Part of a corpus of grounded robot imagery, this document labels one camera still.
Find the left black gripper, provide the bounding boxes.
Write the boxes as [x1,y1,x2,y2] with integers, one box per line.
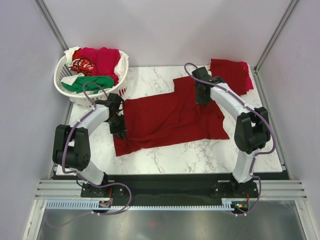
[105,113,127,141]

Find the dark red t shirt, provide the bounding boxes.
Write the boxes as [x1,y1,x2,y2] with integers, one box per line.
[113,76,229,157]

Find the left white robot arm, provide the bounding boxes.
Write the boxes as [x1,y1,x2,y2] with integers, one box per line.
[52,93,127,197]

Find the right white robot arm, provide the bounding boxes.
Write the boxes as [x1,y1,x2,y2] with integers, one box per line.
[188,67,272,197]

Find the folded dark red shirt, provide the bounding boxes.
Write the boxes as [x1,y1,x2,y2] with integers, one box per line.
[209,59,249,96]

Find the green shirt in basket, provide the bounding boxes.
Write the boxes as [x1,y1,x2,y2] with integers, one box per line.
[60,75,115,94]

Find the folded pink shirt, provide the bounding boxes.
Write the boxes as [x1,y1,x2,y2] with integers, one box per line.
[242,62,254,92]

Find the red printed shirt in basket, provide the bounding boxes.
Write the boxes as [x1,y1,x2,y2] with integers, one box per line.
[69,49,95,77]

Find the white laundry basket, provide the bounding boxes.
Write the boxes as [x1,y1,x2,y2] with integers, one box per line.
[53,46,129,107]

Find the white shirt in basket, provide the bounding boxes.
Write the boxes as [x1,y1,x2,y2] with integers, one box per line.
[64,46,129,85]

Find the right aluminium table rail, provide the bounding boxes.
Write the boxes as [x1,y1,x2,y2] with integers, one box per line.
[250,66,288,171]

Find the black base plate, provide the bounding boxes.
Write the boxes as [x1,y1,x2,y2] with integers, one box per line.
[80,173,258,206]

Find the slotted cable duct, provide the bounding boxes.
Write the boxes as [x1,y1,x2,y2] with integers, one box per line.
[45,199,234,211]

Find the aluminium rail bars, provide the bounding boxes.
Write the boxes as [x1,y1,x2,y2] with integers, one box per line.
[35,180,307,201]

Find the right aluminium frame post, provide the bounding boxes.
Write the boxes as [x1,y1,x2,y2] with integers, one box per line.
[253,0,300,73]

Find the aluminium frame post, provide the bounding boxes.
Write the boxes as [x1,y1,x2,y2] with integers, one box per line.
[253,0,300,73]
[34,0,69,51]

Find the left aluminium frame post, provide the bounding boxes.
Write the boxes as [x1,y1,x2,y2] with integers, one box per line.
[34,0,69,51]

